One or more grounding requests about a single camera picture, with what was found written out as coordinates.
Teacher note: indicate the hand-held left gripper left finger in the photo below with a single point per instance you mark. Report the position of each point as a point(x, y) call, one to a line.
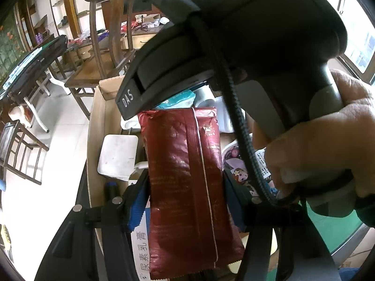
point(139, 207)

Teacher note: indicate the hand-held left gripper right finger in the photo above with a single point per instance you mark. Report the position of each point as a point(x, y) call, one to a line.
point(234, 207)

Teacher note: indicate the clear cartoon print pouch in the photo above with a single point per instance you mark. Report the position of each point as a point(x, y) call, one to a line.
point(237, 166)

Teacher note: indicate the white ointment box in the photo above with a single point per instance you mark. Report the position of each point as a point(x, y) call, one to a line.
point(142, 254)

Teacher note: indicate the dark red packet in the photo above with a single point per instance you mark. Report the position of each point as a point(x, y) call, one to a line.
point(181, 181)

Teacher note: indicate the white rectangular case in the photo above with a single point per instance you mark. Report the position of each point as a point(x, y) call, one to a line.
point(117, 155)

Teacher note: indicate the plain white bottle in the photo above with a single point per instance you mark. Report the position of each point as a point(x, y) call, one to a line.
point(205, 96)

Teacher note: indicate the brown cardboard box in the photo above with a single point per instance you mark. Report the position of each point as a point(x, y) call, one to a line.
point(98, 128)

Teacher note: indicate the white teal printed pack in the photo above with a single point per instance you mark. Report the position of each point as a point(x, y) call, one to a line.
point(180, 98)

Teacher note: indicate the person's right hand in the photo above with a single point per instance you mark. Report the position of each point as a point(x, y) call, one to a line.
point(322, 140)

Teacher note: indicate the black marker blue cap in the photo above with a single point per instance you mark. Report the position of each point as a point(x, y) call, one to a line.
point(112, 190)

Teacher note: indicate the white rounded object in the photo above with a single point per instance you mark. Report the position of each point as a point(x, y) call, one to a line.
point(164, 21)

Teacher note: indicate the brown wooden cabinet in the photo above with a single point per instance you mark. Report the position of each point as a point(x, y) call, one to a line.
point(143, 38)

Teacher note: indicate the window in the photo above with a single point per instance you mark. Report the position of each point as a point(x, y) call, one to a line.
point(357, 35)

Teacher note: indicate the dark wooden slatted chair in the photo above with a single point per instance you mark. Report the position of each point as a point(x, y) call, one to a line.
point(17, 152)

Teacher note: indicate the white piano stand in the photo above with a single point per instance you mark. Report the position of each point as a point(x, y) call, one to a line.
point(35, 114)

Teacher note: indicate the wooden chair curved back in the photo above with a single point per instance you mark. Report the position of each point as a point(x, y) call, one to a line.
point(88, 76)

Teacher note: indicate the wooden shelf unit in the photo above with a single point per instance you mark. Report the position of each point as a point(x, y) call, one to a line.
point(70, 5)

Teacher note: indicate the dark glass-top table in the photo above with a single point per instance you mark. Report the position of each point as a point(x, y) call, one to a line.
point(35, 61)

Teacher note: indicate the floral painted screen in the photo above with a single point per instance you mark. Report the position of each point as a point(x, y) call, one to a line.
point(11, 44)

